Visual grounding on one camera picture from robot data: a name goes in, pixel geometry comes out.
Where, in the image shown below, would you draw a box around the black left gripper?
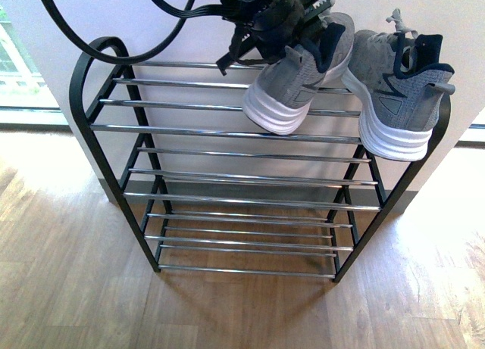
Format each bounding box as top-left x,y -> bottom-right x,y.
217,0 -> 333,74

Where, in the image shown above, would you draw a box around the black metal shoe rack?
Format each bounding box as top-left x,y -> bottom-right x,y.
68,36 -> 452,283

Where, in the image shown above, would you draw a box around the grey sneaker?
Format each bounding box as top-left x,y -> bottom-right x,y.
342,9 -> 455,162
242,12 -> 355,136

